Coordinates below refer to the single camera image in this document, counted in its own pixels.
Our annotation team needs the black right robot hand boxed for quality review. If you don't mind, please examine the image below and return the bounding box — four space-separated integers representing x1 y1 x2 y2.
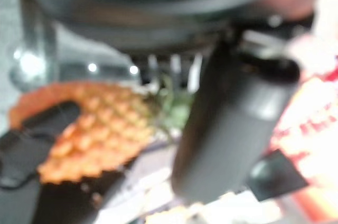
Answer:
0 101 81 189

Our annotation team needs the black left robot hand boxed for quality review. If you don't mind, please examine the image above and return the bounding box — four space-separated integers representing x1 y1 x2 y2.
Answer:
21 0 327 205

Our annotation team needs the orange pineapple with green crown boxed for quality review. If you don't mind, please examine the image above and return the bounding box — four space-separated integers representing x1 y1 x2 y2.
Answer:
7 76 198 185

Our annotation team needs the black square block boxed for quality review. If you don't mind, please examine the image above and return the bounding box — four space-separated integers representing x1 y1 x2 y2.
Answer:
247 149 309 202

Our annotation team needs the red and white snack bag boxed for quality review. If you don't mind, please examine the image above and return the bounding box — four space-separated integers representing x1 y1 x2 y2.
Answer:
266 32 338 222

